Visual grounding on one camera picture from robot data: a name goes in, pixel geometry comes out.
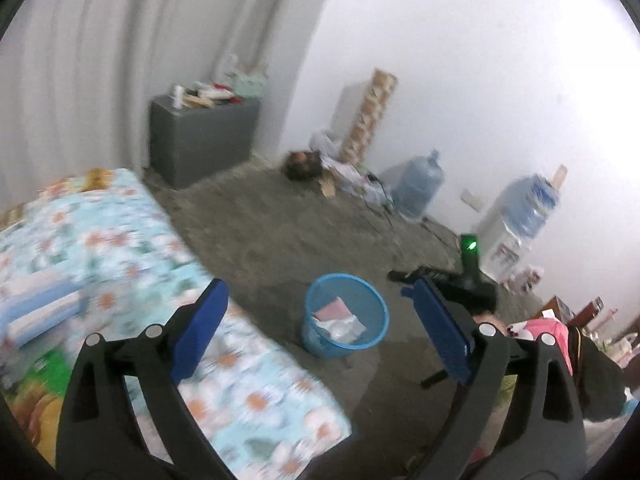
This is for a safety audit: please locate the blue mesh trash bin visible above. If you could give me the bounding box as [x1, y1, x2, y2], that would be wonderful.
[302, 273, 390, 359]

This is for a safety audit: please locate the water dispenser with bottle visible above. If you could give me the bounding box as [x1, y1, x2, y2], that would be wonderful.
[476, 165, 568, 283]

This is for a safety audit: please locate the blue water jug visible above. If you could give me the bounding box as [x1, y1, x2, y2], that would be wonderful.
[392, 150, 444, 221]

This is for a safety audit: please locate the floral blue tablecloth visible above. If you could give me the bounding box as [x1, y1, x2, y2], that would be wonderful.
[1, 169, 352, 479]

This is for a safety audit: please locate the brown basket on floor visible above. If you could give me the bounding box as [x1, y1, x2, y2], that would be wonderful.
[283, 151, 323, 181]

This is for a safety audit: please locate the patterned tall box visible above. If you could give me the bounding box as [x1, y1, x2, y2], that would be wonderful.
[338, 68, 398, 166]

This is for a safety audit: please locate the grey cabinet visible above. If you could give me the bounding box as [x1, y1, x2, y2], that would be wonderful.
[149, 96, 260, 190]

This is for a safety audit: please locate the clutter on cabinet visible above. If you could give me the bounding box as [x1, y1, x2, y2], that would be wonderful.
[169, 54, 268, 110]

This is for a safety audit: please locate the grey curtain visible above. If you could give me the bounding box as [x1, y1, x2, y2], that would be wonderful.
[1, 0, 326, 207]

